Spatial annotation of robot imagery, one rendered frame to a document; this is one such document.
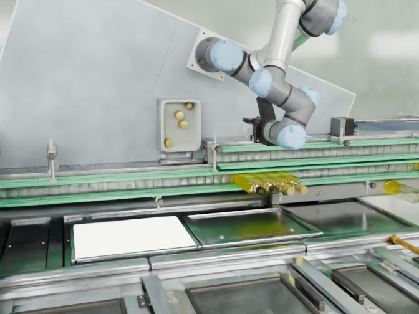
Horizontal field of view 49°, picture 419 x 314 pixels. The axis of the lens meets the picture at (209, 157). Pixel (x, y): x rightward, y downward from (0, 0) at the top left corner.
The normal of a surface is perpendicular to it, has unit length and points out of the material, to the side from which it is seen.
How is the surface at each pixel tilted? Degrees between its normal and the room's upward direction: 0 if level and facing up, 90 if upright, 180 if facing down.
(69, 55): 0
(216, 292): 90
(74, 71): 0
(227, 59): 7
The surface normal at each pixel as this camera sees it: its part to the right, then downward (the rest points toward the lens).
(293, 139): 0.30, 0.20
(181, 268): 0.01, -0.98
